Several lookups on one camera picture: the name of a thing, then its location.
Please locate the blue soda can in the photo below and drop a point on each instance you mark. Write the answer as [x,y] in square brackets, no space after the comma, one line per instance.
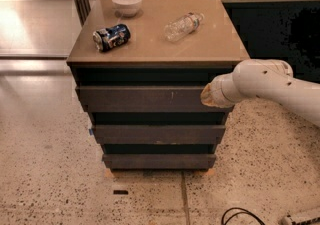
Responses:
[106,39]

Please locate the grey power strip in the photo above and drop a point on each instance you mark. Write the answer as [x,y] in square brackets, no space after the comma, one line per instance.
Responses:
[308,217]

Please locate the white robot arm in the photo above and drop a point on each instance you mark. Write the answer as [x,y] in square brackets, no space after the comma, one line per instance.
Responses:
[267,79]

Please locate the grey top drawer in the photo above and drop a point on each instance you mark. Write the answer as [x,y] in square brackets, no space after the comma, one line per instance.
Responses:
[143,99]

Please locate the brown drawer cabinet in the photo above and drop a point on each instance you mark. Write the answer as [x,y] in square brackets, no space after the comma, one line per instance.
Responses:
[148,59]

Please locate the grey bottom drawer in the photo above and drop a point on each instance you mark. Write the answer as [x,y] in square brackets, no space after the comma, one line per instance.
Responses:
[159,161]

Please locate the grey drawer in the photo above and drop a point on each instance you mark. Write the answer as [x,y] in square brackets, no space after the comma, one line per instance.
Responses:
[143,99]
[169,134]
[159,161]

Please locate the white ceramic bowl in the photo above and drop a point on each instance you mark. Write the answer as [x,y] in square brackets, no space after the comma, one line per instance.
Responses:
[127,8]

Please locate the grey middle drawer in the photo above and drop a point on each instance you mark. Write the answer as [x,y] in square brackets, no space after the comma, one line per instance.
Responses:
[169,134]

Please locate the yellow foam-padded gripper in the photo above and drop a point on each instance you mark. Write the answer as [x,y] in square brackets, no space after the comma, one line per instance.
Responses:
[216,95]

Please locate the clear plastic water bottle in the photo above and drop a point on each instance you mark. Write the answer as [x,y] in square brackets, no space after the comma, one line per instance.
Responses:
[181,27]

